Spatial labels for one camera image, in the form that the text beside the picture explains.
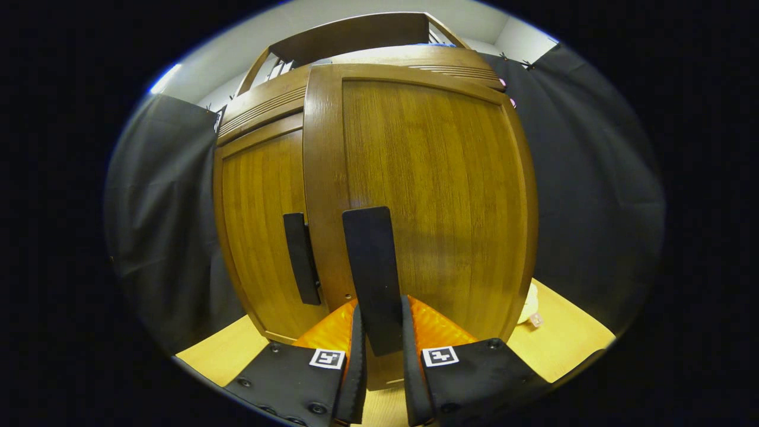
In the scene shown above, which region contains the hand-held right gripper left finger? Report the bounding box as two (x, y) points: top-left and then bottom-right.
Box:
(224, 299), (368, 427)

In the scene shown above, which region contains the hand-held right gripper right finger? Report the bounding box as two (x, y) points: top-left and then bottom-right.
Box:
(402, 295), (555, 427)

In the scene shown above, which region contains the wooden shoe cabinet door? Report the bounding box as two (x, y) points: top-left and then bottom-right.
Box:
(213, 113), (330, 346)
(302, 62), (540, 392)

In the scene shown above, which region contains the wooden double-door shoe cabinet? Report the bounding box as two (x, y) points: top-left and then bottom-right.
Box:
(212, 12), (512, 356)

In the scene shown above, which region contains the cream soft item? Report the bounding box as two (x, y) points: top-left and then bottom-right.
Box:
(517, 282), (544, 329)

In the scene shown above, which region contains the black backdrop cloth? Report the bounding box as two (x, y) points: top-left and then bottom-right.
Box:
(104, 44), (666, 356)

